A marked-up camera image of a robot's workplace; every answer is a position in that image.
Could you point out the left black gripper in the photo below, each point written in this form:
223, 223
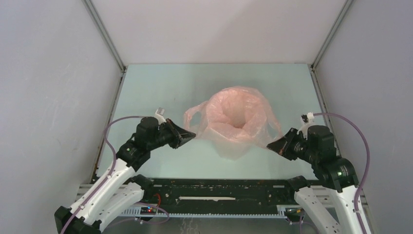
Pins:
185, 135

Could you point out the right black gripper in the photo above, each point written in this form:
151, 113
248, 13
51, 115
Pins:
282, 146

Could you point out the white trash bin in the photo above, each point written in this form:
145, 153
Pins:
231, 150

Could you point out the pink plastic trash bag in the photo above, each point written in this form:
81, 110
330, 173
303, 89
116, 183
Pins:
239, 115

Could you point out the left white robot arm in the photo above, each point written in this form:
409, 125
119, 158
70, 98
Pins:
120, 187

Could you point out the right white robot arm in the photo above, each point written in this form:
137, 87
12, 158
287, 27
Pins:
339, 178

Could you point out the small circuit board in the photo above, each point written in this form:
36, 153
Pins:
148, 211

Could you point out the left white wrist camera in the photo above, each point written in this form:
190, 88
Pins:
159, 115

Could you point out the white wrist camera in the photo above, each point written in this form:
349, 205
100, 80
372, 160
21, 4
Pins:
159, 115
307, 120

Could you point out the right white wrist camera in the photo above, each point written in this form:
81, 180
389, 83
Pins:
307, 120

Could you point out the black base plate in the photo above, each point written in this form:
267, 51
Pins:
225, 196

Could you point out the white slotted cable duct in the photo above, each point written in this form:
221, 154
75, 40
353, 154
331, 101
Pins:
139, 211

